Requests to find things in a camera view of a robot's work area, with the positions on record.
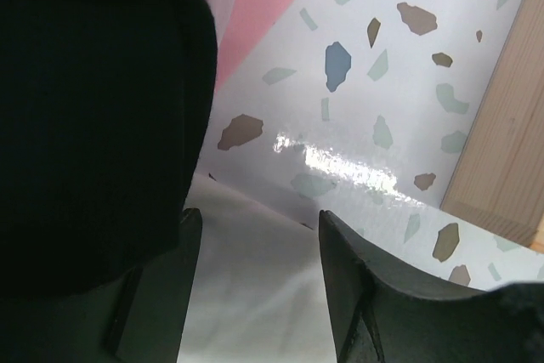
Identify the black garment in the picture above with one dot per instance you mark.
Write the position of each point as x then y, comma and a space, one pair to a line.
104, 109

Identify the wooden compartment organizer box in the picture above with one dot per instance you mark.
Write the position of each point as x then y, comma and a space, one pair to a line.
498, 181

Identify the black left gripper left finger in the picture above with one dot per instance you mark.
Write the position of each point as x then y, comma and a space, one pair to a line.
149, 320

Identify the white floral print t-shirt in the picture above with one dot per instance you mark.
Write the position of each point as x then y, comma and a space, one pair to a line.
255, 278

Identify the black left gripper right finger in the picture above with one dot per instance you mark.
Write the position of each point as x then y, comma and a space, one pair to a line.
384, 310

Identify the light pink garment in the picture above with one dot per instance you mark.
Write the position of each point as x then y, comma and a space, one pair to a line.
263, 10

